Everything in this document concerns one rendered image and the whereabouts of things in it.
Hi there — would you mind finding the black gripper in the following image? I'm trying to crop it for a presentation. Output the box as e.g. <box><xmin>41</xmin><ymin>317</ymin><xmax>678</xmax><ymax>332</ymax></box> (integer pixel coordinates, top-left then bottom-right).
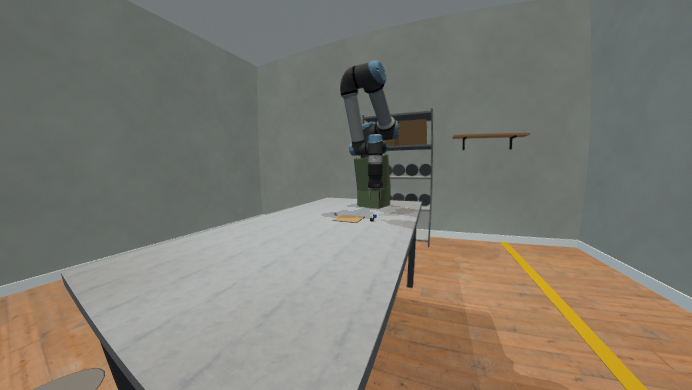
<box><xmin>368</xmin><ymin>155</ymin><xmax>382</xmax><ymax>199</ymax></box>

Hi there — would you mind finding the tan mat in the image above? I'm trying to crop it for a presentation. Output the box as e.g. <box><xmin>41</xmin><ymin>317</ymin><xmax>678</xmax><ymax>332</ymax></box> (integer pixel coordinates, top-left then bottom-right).
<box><xmin>332</xmin><ymin>215</ymin><xmax>365</xmax><ymax>223</ymax></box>

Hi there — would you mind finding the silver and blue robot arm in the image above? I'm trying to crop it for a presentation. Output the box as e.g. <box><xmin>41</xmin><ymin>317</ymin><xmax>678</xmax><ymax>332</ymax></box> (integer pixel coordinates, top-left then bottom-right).
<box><xmin>340</xmin><ymin>61</ymin><xmax>398</xmax><ymax>158</ymax></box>

